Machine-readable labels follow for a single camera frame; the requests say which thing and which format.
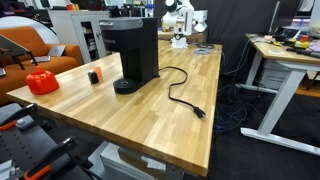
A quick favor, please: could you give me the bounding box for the orange sofa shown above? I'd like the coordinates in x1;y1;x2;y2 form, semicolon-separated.
0;26;84;107

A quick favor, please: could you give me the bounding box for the silver laptop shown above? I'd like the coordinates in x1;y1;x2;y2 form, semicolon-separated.
31;45;66;63

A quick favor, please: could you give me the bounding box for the coiled grey cable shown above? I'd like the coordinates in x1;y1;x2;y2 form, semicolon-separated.
193;47;212;56

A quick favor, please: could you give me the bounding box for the white cabinet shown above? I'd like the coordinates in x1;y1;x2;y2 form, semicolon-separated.
48;10;110;64

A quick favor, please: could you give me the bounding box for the black coffee machine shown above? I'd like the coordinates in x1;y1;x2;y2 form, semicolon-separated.
99;17;159;94

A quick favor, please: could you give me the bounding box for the black orange clamp near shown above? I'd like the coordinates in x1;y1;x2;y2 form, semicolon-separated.
23;136;83;180

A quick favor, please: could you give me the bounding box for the black cup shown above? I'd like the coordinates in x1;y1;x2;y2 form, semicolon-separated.
88;70;99;84

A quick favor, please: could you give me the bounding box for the white-legged side desk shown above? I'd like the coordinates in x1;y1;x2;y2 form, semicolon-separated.
236;34;320;156

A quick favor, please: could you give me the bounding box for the black orange clamp far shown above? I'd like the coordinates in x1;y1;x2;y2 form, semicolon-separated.
0;103;37;131

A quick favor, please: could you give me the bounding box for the peach cup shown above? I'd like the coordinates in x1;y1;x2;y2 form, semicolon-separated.
94;66;102;79

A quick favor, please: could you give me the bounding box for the orange teapot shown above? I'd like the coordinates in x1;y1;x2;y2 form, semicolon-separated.
25;66;59;95

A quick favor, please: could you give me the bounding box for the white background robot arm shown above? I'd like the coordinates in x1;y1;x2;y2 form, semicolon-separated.
162;0;208;48

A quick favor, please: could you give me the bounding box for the black orange clamp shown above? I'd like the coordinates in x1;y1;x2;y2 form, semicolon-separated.
23;136;83;180
0;103;37;131

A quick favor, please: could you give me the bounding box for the black power cord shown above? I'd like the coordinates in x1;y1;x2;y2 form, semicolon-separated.
157;66;208;120

